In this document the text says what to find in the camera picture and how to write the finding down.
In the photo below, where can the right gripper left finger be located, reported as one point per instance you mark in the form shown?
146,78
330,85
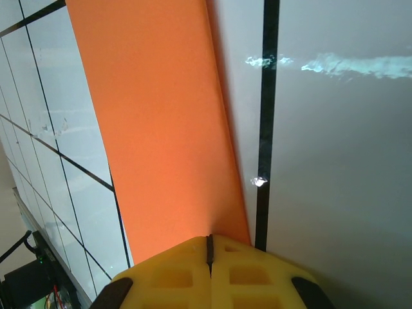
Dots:
161,283

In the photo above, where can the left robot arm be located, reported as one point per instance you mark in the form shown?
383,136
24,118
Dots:
22,283

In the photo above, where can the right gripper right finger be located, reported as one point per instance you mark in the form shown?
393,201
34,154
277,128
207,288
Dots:
257,283

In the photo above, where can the aluminium side rail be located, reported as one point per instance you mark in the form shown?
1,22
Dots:
27,209

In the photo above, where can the orange paper sheet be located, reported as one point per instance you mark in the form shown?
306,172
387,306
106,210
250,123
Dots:
154,112

